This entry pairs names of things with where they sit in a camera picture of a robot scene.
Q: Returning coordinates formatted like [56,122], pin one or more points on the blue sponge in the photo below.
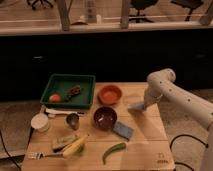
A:
[123,130]

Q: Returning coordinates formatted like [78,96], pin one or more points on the orange tomato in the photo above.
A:
[55,98]

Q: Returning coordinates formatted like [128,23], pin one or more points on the white cup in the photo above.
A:
[40,122]

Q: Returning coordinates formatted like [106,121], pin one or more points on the yellow corn cob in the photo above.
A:
[72,148]

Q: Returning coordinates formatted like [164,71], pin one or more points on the grey towel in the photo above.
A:
[139,106]

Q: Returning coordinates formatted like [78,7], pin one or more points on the small metal cup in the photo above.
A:
[73,121]

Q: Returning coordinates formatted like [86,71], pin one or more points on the white handled utensil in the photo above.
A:
[54,112]

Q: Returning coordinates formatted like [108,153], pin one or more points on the silver fork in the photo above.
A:
[39,155]

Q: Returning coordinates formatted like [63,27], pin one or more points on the purple bowl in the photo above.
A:
[104,118]

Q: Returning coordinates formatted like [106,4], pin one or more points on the office chair left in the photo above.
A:
[43,3]

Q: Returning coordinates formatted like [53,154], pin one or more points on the office chair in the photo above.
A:
[190,4]
[139,5]
[43,3]

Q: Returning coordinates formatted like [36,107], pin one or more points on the orange bowl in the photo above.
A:
[109,94]

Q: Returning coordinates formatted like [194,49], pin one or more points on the dark brown food piece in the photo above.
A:
[72,92]

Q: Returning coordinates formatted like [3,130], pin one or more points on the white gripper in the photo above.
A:
[151,96]

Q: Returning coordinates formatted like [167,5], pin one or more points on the green plastic tray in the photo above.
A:
[62,83]

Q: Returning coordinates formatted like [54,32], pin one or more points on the green chili pepper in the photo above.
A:
[114,148]

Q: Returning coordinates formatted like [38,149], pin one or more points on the office chair right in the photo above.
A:
[190,4]

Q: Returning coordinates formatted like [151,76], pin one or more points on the grey brown cloth piece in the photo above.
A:
[59,143]

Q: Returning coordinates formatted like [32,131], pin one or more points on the office chair middle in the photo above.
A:
[139,5]

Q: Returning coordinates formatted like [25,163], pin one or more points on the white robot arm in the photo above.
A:
[161,83]

